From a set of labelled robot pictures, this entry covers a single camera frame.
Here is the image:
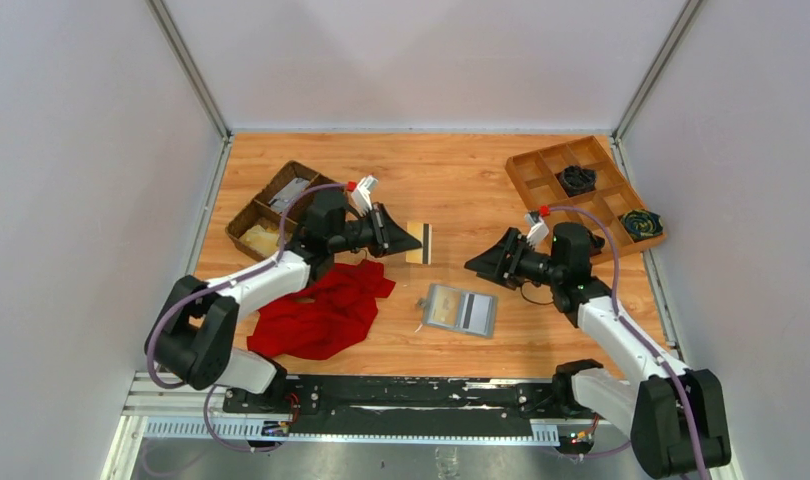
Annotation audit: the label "gold credit card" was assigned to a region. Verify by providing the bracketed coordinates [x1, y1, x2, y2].
[404, 221, 434, 266]

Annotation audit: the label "grey card holder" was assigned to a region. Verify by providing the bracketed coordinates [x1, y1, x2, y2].
[417, 283, 498, 338]

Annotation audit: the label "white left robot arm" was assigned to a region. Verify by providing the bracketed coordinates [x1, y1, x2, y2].
[144, 175, 423, 394]

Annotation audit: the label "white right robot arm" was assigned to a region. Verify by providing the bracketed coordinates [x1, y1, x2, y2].
[464, 207, 732, 479]

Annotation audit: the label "grey card in basket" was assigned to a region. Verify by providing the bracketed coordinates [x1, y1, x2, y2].
[267, 177, 310, 214]

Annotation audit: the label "yellow cards in basket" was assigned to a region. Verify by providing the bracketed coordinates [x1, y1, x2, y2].
[239, 224, 280, 258]

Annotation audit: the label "brown woven basket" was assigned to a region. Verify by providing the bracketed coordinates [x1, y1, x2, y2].
[225, 160, 335, 261]

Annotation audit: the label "red cloth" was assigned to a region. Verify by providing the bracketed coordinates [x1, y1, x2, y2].
[247, 260, 396, 360]

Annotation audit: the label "blue yellow rolled tie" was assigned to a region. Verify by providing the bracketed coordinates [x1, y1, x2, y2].
[619, 209, 664, 242]

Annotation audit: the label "black rolled belt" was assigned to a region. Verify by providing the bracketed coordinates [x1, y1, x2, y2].
[556, 165, 597, 197]

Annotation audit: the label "wooden compartment tray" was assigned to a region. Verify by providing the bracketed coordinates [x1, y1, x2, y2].
[505, 136, 666, 263]

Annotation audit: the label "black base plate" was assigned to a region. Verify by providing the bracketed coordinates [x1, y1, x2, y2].
[217, 375, 595, 440]

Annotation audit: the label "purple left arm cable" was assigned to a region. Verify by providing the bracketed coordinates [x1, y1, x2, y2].
[145, 182, 350, 455]

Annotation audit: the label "aluminium frame rail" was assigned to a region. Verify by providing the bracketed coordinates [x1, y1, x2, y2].
[123, 373, 610, 446]

